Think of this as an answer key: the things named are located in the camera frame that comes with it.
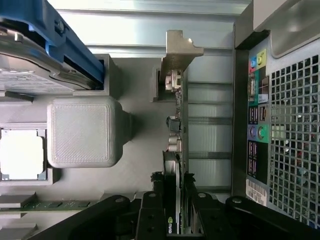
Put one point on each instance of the hard disk with blue caddy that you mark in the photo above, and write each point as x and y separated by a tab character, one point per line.
50	37

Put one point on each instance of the green RAM stick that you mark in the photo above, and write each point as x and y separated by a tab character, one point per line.
50	205

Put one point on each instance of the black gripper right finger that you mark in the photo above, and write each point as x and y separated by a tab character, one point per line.
212	220

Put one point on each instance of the grey printed parts rack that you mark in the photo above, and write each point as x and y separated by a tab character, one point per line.
80	135

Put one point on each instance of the white barcode sticker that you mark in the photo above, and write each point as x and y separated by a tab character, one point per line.
257	192

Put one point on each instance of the silver CPU chip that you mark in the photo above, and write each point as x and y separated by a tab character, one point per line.
20	155

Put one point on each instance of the grey perforated PC case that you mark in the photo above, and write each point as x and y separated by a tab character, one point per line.
292	125

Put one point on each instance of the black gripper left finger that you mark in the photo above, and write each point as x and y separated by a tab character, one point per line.
150	217

